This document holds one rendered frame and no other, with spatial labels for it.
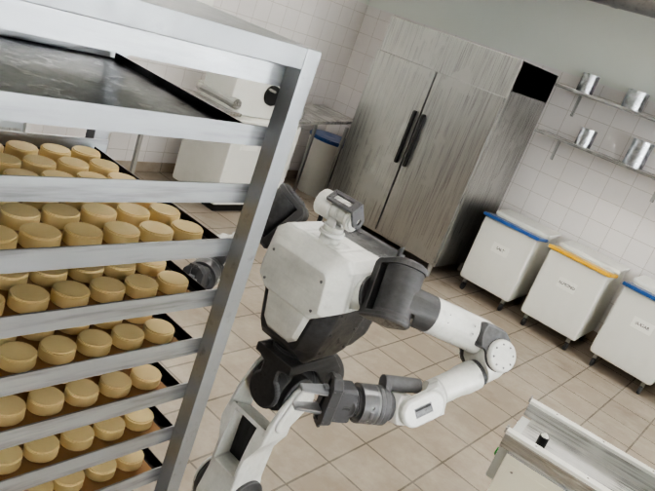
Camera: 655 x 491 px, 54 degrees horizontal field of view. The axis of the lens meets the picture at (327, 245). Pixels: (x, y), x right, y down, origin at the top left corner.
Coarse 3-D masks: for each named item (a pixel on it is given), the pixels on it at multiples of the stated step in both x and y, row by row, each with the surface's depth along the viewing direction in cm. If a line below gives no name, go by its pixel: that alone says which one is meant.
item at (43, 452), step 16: (128, 416) 109; (144, 416) 110; (64, 432) 101; (80, 432) 102; (96, 432) 104; (112, 432) 104; (128, 432) 108; (144, 432) 110; (16, 448) 94; (32, 448) 95; (48, 448) 96; (64, 448) 100; (80, 448) 100; (96, 448) 102; (0, 464) 91; (16, 464) 92; (32, 464) 95; (48, 464) 96; (0, 480) 91
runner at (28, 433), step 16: (128, 400) 98; (144, 400) 101; (160, 400) 104; (64, 416) 90; (80, 416) 92; (96, 416) 95; (112, 416) 97; (0, 432) 83; (16, 432) 85; (32, 432) 87; (48, 432) 89; (0, 448) 84
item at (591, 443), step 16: (528, 400) 224; (528, 416) 225; (544, 416) 222; (560, 416) 220; (560, 432) 219; (576, 432) 217; (592, 448) 215; (608, 448) 212; (608, 464) 212; (624, 464) 210; (640, 464) 208; (640, 480) 208
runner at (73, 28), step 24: (0, 0) 60; (0, 24) 61; (24, 24) 62; (48, 24) 64; (72, 24) 65; (96, 24) 67; (96, 48) 68; (120, 48) 70; (144, 48) 72; (168, 48) 75; (192, 48) 77; (216, 72) 81; (240, 72) 84; (264, 72) 87
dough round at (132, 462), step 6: (126, 456) 113; (132, 456) 113; (138, 456) 114; (120, 462) 111; (126, 462) 112; (132, 462) 112; (138, 462) 113; (120, 468) 112; (126, 468) 112; (132, 468) 112; (138, 468) 113
